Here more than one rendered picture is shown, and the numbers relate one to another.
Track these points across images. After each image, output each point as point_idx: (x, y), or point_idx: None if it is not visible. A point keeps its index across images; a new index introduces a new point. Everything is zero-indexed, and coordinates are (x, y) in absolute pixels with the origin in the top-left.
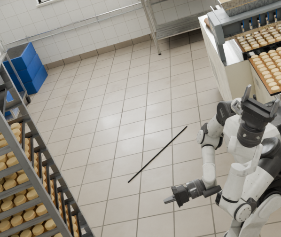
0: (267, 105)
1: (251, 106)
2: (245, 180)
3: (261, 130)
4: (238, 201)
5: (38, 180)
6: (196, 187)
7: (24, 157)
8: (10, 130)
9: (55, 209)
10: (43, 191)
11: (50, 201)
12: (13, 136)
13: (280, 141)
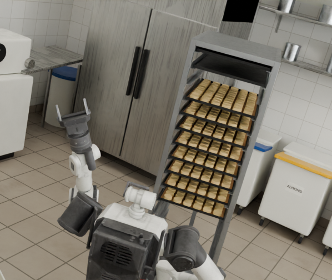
0: (141, 234)
1: (78, 113)
2: (77, 177)
3: (68, 134)
4: (76, 189)
5: (174, 108)
6: (162, 256)
7: (179, 87)
8: (185, 66)
9: (167, 134)
10: (171, 117)
11: (169, 127)
12: (185, 71)
13: (81, 200)
